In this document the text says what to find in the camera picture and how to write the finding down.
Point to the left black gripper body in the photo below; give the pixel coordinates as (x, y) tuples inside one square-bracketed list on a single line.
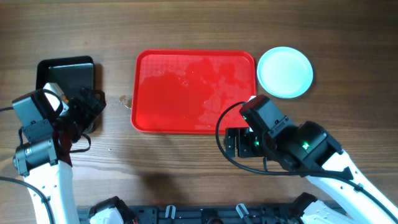
[(64, 122)]

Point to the black water tray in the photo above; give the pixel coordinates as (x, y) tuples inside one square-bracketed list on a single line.
[(71, 74)]

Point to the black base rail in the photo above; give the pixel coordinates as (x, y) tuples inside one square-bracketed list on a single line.
[(258, 214)]

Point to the red serving tray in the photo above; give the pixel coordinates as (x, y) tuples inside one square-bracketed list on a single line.
[(185, 91)]

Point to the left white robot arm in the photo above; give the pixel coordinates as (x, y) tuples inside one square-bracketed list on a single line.
[(50, 182)]

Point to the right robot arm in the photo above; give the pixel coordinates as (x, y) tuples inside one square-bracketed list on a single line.
[(309, 151)]

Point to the light blue plate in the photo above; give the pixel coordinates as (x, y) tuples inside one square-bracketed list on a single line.
[(285, 72)]

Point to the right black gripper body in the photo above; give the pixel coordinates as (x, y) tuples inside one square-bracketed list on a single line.
[(251, 145)]

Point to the orange and green sponge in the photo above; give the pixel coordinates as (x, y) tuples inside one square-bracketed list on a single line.
[(65, 99)]

